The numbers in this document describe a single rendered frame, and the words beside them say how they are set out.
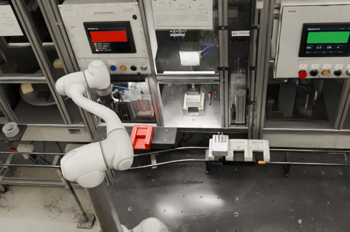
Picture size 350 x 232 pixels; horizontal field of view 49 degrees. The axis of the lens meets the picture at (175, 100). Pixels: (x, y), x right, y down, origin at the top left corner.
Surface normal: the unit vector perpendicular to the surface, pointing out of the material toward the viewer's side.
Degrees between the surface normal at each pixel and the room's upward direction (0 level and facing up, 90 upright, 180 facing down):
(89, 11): 90
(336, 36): 90
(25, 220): 0
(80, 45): 90
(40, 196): 0
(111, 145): 10
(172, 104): 0
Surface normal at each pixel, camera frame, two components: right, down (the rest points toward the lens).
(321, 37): -0.11, 0.70
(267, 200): -0.10, -0.72
